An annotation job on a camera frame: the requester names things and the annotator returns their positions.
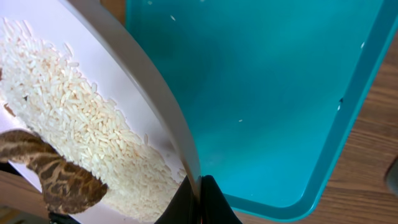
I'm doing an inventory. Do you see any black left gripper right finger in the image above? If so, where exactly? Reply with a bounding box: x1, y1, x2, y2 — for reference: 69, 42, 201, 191
200, 175, 242, 224

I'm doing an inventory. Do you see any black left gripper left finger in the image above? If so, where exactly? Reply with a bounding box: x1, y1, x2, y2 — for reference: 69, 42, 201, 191
155, 176, 198, 224

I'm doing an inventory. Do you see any large pink plate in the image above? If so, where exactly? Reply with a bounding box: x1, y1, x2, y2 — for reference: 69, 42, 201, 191
1, 1, 201, 223

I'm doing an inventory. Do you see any pile of white rice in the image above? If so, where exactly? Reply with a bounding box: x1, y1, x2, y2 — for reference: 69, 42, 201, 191
1, 19, 180, 223

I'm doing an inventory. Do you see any brown food scrap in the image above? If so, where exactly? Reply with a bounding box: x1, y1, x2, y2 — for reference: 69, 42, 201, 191
1, 129, 108, 215

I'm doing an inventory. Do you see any teal plastic tray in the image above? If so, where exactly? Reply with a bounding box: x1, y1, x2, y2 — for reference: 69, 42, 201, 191
126, 0, 397, 222

